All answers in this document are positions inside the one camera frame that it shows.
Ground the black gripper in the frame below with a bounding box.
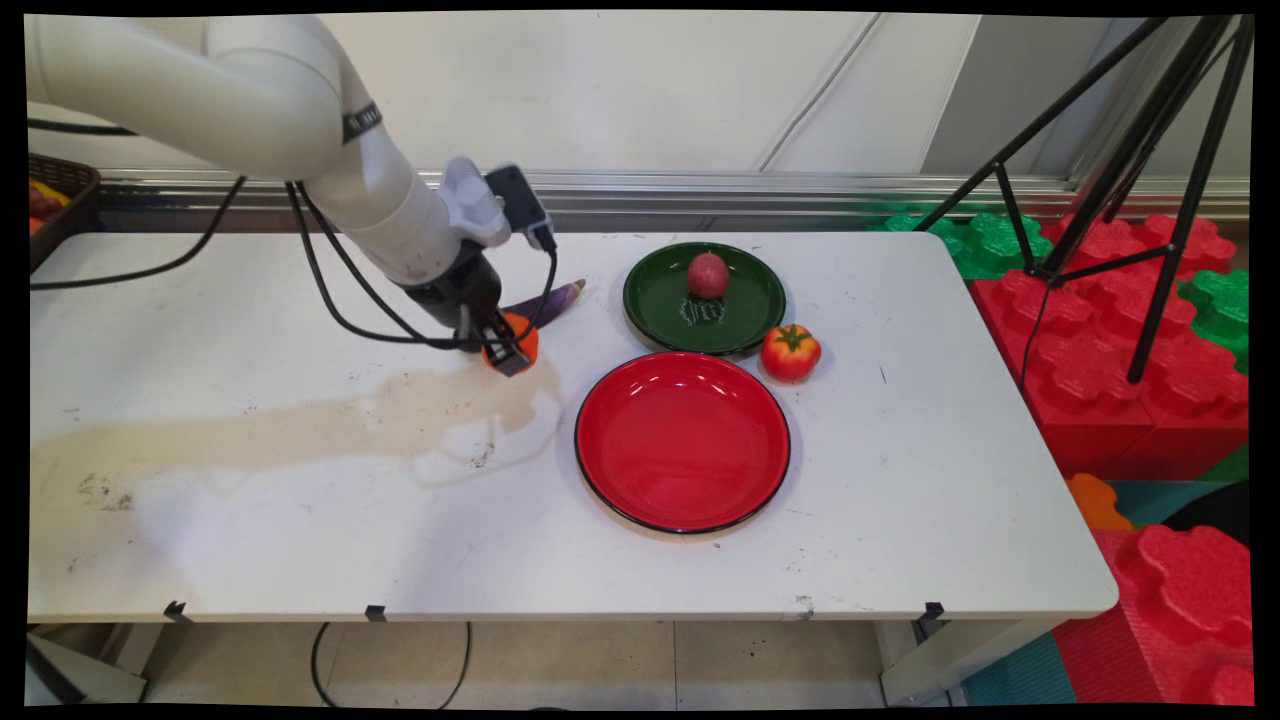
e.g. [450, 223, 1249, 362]
[404, 243, 533, 378]

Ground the orange toy mandarin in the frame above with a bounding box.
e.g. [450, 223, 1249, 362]
[482, 311, 541, 374]

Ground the purple toy eggplant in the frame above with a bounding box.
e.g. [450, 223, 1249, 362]
[497, 279, 588, 327]

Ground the red round plate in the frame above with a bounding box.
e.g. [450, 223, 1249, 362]
[573, 351, 793, 536]

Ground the dark red round fruit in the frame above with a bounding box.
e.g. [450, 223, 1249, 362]
[686, 252, 731, 301]

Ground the dark green round plate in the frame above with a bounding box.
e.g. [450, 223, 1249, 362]
[622, 242, 788, 358]

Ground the red toy tomato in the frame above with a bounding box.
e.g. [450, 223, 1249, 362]
[760, 324, 823, 385]

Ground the dark wicker basket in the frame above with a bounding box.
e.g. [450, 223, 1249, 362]
[27, 152, 102, 275]

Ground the green foam block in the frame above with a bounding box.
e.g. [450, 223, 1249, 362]
[1178, 267, 1253, 377]
[868, 208, 1054, 282]

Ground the white table leg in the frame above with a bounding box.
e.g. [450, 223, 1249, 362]
[27, 623, 169, 707]
[876, 618, 1063, 707]

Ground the large red foam block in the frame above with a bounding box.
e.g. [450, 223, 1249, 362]
[968, 212, 1251, 483]

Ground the orange foam piece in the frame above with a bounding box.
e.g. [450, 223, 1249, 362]
[1064, 472, 1138, 533]

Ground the dark grey wrist camera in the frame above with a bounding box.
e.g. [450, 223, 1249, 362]
[484, 164, 557, 253]

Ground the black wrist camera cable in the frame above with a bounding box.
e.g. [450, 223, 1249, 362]
[285, 178, 561, 353]

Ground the aluminium wall rail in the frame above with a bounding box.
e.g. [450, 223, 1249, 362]
[98, 168, 1251, 223]

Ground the black arm base cable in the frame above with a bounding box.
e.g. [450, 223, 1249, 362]
[27, 117, 248, 293]

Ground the black cable under table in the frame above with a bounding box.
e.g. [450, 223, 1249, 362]
[309, 621, 473, 711]

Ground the black camera tripod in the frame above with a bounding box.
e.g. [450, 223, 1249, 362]
[914, 14, 1257, 387]

